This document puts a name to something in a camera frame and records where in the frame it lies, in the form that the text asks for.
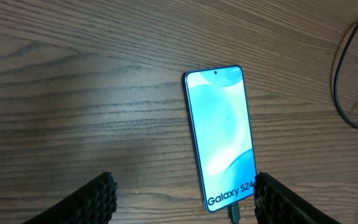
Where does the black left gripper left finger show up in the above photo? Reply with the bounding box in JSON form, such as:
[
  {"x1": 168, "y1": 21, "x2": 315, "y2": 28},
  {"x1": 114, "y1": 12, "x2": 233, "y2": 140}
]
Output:
[{"x1": 24, "y1": 172, "x2": 117, "y2": 224}]

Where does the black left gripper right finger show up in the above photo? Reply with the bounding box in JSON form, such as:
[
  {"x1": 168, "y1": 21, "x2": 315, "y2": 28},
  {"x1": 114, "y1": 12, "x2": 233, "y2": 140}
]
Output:
[{"x1": 254, "y1": 172, "x2": 339, "y2": 224}]

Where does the black usb charging cable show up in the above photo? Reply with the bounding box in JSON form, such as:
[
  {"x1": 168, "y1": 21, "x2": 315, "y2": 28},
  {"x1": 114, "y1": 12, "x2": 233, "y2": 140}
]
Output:
[{"x1": 227, "y1": 19, "x2": 358, "y2": 224}]

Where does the black smartphone lit screen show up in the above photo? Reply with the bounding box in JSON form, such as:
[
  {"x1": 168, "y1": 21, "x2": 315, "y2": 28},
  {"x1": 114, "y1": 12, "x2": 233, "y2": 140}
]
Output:
[{"x1": 183, "y1": 65, "x2": 257, "y2": 213}]

